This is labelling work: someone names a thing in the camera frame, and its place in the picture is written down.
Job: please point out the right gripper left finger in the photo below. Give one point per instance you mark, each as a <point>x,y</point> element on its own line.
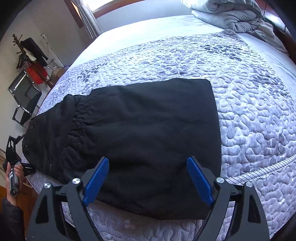
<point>47,220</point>

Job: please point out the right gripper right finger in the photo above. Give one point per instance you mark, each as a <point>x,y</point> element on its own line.
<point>248,220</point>

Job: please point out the black quilted pants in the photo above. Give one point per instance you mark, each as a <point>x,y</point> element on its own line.
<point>147,131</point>

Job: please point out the person's left hand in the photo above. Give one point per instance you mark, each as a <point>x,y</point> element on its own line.
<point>10,175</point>

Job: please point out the person in dark jacket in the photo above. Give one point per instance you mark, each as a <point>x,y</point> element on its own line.
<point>12,222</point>

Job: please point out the black chrome chair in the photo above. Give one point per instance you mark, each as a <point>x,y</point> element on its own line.
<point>26,95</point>

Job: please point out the red hanging bag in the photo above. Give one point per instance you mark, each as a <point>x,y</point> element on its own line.
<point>36,72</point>

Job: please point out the cardboard box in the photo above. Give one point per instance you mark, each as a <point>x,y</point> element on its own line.
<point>58,73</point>

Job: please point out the white drying rack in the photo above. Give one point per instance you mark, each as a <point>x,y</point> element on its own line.
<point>54,63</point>

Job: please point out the black hanging jacket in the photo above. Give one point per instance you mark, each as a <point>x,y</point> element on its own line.
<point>30,45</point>

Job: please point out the wooden coat rack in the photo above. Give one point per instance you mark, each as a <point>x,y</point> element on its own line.
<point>25,56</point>

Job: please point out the quilted white bed mattress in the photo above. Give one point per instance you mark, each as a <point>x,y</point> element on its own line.
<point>254,90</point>

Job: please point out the white window curtain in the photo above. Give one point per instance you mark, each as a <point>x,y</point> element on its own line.
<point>88,19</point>

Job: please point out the grey crumpled duvet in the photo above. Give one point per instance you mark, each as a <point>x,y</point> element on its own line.
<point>240,16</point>

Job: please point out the dark wooden headboard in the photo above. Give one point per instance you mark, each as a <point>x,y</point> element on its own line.
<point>280,29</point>

